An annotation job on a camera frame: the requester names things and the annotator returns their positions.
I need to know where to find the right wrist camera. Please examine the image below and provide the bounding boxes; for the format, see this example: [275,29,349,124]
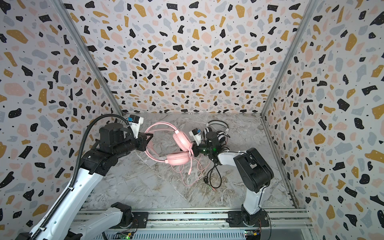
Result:
[189,128,203,146]

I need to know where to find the right circuit board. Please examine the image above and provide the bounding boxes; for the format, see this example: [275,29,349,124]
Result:
[245,230,261,240]

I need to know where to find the left black corrugated cable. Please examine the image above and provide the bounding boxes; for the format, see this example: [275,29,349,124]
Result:
[29,113,133,240]

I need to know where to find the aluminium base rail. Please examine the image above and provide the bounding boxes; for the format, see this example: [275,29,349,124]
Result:
[71,208,314,232]

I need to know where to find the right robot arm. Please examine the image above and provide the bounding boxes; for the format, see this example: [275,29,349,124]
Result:
[192,132,274,227]

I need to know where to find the left green circuit board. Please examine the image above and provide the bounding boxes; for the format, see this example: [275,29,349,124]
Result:
[115,232,135,240]

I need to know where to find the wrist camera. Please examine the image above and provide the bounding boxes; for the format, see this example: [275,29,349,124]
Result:
[189,128,203,146]
[127,115,144,139]

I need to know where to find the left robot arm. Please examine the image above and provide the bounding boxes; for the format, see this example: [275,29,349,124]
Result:
[16,123,153,240]

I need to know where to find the pink headphones with cable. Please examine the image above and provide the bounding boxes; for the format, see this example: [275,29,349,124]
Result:
[143,121,212,187]

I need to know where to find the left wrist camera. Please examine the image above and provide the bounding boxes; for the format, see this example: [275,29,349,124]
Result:
[127,115,144,139]

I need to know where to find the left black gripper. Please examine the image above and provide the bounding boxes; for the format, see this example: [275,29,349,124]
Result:
[114,131,154,158]

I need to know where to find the white black headphones with cable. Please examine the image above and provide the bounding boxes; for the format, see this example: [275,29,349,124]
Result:
[201,119,230,192]

